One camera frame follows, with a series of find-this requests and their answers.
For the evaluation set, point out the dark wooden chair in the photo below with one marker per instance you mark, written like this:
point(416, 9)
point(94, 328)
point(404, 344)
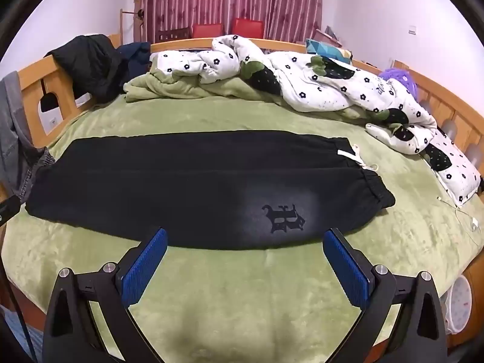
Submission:
point(172, 34)

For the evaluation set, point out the small black object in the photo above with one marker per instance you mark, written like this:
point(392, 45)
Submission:
point(49, 102)

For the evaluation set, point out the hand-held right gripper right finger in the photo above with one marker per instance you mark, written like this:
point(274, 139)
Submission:
point(346, 268)

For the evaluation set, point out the black pants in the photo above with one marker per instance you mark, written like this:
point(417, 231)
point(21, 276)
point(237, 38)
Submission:
point(170, 185)

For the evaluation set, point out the wooden coat rack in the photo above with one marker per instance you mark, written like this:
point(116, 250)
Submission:
point(126, 22)

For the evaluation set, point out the grey garment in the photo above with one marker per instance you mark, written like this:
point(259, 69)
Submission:
point(13, 136)

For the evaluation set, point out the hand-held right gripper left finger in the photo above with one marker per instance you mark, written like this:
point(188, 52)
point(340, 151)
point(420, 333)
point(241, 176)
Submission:
point(145, 264)

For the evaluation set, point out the white floral quilt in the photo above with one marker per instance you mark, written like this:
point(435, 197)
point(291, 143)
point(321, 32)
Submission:
point(302, 83)

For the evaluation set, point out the red chair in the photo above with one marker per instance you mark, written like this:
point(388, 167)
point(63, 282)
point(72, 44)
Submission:
point(207, 30)
point(247, 27)

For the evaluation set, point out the purple fuzzy cushion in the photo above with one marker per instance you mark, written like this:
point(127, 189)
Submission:
point(400, 79)

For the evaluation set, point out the teal patterned pillow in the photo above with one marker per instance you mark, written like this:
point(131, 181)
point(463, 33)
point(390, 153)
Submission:
point(325, 49)

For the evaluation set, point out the navy blue cloth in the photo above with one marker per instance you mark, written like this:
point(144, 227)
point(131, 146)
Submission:
point(134, 58)

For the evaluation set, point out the black jacket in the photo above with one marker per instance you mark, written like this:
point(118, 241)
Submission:
point(87, 64)

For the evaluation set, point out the green fleece bed blanket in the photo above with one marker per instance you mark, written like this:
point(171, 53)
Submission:
point(242, 302)

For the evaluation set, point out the wooden bed frame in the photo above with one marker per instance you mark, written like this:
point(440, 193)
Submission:
point(32, 83)

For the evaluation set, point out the white plastic basket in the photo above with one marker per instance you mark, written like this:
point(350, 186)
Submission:
point(459, 302)

